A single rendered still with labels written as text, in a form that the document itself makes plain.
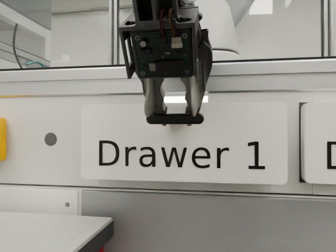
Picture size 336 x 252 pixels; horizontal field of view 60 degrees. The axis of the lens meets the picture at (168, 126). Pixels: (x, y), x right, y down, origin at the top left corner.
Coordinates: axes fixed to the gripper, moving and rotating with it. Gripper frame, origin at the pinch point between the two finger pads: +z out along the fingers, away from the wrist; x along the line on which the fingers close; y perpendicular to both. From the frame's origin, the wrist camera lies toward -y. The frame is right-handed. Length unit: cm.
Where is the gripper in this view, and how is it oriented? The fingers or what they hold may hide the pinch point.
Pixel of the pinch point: (176, 113)
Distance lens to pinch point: 39.5
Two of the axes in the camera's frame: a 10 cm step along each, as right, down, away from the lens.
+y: -1.4, 5.7, -8.1
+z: 1.0, 8.2, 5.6
